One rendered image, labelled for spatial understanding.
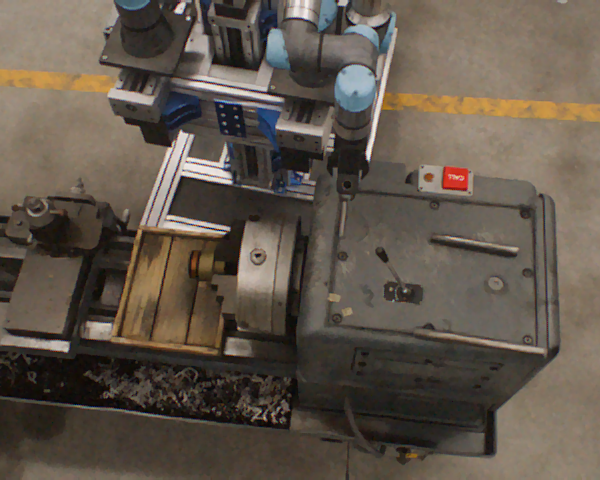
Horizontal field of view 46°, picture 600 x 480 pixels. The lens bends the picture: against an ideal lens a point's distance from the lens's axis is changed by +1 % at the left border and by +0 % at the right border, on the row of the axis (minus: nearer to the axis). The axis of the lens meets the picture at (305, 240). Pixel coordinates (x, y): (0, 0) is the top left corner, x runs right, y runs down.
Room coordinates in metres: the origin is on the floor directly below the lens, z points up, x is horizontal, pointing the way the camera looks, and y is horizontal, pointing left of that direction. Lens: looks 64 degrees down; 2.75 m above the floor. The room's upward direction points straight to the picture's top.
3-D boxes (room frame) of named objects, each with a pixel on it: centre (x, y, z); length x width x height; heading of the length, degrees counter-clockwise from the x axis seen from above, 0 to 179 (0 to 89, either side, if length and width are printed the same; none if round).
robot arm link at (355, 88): (0.84, -0.10, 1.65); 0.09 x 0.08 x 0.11; 172
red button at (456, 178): (0.89, -0.37, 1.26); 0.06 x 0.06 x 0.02; 83
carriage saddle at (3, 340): (0.81, 0.75, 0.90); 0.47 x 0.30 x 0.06; 173
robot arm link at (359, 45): (0.94, -0.09, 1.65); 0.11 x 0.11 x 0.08; 82
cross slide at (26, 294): (0.82, 0.70, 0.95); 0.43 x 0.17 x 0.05; 173
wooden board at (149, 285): (0.76, 0.36, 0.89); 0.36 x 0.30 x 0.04; 173
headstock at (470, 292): (0.69, -0.30, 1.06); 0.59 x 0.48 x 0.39; 83
